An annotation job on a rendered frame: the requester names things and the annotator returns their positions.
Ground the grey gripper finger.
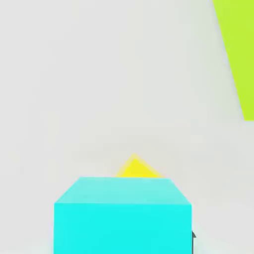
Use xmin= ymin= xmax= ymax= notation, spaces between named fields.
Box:
xmin=191 ymin=230 xmax=199 ymax=254

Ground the small cyan cube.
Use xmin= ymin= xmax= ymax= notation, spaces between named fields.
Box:
xmin=53 ymin=176 xmax=192 ymax=254

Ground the large lime green box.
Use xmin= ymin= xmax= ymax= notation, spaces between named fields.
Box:
xmin=211 ymin=0 xmax=254 ymax=122

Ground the small yellow cube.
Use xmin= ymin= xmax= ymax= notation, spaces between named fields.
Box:
xmin=115 ymin=152 xmax=165 ymax=179

